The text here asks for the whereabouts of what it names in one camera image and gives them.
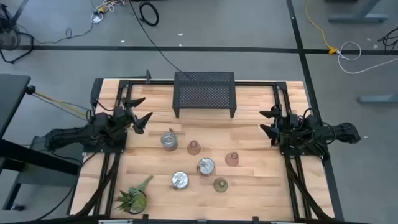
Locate long black floor cable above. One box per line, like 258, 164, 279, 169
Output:
127, 0, 185, 73

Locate brown small glass jar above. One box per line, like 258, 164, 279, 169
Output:
224, 151, 240, 167

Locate yellow extension cable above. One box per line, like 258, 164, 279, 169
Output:
304, 0, 339, 55

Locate thin black looped cable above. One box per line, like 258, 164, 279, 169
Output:
15, 21, 95, 45

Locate grey table leg base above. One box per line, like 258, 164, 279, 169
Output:
327, 0, 389, 24
356, 94, 398, 105

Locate black metal mesh shelf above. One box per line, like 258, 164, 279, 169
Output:
172, 71, 238, 119

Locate black aluminium table frame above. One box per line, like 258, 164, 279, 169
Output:
90, 77, 335, 224

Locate black cable bundle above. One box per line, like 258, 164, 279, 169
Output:
74, 152, 123, 218
284, 155, 333, 220

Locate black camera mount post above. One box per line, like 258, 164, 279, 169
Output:
105, 68, 153, 85

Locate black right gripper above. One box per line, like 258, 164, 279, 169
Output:
259, 105, 301, 147

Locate black coiled cable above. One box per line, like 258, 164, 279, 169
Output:
139, 1, 160, 27

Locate white looped cable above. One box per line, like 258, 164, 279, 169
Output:
336, 40, 398, 75

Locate silver tin can orange label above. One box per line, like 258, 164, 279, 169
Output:
197, 157, 216, 177

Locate green potted succulent plant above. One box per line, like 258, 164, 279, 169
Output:
114, 175, 155, 215

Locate black floor fan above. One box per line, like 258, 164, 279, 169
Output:
0, 3, 35, 65

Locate pink glass candle holder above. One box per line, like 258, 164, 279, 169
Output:
187, 139, 202, 156

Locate thin yellow cable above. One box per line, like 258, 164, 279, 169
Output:
33, 90, 90, 116

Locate black desk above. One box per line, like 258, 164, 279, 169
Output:
0, 73, 81, 212

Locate black cable tangle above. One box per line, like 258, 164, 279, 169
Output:
377, 26, 398, 51

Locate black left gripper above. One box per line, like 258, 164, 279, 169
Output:
112, 96, 154, 135

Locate green glass candle holder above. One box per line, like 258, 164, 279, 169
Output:
213, 177, 229, 194

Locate grey metal bracket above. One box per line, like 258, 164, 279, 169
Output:
98, 219, 134, 224

